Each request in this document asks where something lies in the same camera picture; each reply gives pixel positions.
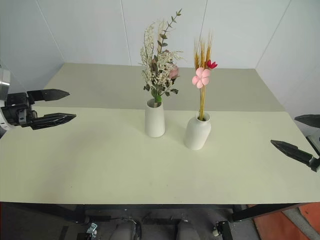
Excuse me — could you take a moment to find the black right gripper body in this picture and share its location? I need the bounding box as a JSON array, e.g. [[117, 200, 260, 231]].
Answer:
[[308, 154, 320, 173]]

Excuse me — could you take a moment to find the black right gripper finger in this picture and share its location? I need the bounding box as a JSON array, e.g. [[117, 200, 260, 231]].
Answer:
[[294, 114, 320, 130], [270, 139, 315, 166]]

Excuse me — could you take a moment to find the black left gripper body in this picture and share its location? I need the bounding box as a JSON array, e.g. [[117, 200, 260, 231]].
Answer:
[[0, 91, 39, 128]]

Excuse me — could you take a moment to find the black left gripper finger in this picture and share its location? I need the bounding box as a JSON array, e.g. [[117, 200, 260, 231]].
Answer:
[[26, 88, 71, 102], [29, 112, 77, 131]]

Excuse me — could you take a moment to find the white dried flower bouquet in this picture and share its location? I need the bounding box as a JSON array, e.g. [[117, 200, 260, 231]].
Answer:
[[138, 7, 188, 104]]

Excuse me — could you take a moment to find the wheat bouquet with pink flower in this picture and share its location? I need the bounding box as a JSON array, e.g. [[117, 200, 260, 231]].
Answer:
[[191, 29, 219, 121]]

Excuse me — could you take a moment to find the white bottle-shaped vase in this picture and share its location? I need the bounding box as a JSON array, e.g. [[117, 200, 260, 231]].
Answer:
[[183, 112, 212, 151]]

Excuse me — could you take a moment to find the white tapered vase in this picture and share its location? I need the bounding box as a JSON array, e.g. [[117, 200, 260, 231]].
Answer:
[[144, 98, 167, 139]]

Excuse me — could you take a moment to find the table caster wheel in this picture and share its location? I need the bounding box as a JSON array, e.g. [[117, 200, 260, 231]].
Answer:
[[84, 221, 99, 240], [211, 220, 230, 237]]

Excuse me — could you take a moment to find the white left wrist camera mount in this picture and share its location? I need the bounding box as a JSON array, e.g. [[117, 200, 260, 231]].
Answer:
[[0, 107, 11, 131]]

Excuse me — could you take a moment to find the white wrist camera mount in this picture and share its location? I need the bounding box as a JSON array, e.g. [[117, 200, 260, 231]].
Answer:
[[0, 107, 11, 131], [306, 134, 320, 154]]

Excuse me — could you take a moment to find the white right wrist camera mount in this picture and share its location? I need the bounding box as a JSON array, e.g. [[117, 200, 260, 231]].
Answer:
[[306, 134, 320, 154]]

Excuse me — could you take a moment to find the black table frame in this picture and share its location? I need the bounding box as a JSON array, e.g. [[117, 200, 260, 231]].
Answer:
[[0, 202, 320, 240]]

